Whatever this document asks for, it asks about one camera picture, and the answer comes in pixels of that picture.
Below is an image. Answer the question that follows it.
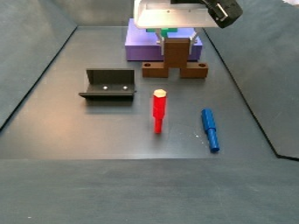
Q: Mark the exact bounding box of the purple base board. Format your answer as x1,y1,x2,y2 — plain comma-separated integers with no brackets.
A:
126,18,203,61

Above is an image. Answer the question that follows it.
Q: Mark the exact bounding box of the blue cylindrical peg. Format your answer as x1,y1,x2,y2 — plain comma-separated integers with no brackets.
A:
201,108,221,153

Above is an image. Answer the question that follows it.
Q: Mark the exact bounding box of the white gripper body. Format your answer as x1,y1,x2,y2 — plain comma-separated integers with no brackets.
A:
134,0,218,29

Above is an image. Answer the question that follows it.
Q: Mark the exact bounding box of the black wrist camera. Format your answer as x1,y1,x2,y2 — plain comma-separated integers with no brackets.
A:
171,0,243,28

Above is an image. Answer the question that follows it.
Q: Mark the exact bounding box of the silver gripper finger with screw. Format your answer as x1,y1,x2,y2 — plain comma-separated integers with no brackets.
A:
155,28,164,55

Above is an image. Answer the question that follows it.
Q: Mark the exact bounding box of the black angle bracket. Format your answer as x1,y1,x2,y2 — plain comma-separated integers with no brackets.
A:
79,68,136,99

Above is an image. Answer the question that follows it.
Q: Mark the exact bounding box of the red hexagonal peg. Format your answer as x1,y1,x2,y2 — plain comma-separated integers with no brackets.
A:
154,89,167,134

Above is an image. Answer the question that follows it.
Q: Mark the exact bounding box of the green U-shaped block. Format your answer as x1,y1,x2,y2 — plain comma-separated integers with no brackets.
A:
146,28,178,38

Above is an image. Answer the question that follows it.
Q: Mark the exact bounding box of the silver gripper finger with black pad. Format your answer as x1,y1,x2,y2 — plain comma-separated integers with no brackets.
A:
190,27,201,54

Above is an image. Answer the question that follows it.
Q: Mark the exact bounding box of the brown T-shaped block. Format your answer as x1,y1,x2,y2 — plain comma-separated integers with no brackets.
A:
142,38,210,79

